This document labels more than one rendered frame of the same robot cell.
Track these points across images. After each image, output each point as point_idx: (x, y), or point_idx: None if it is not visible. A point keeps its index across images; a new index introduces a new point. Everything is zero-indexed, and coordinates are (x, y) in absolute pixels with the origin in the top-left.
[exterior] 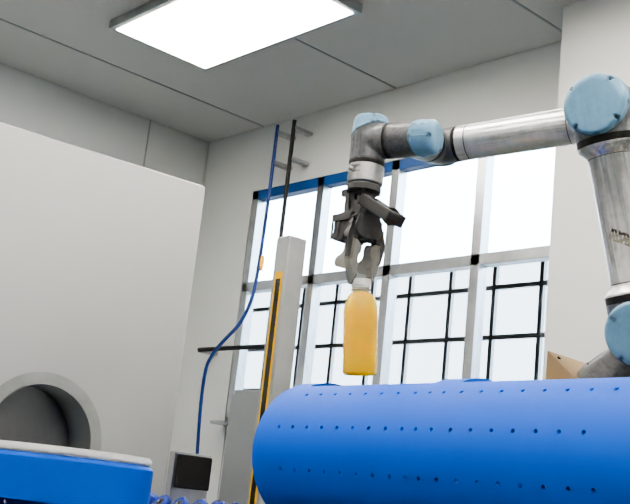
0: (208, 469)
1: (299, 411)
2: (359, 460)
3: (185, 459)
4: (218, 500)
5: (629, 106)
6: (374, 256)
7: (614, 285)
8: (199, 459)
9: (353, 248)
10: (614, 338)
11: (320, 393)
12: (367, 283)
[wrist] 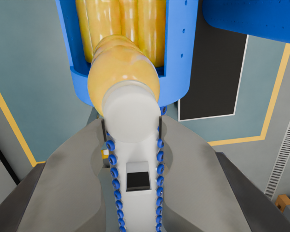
0: (129, 182)
1: (192, 40)
2: None
3: (146, 183)
4: (115, 175)
5: None
6: (72, 182)
7: None
8: (136, 185)
9: (214, 178)
10: None
11: (182, 33)
12: (129, 87)
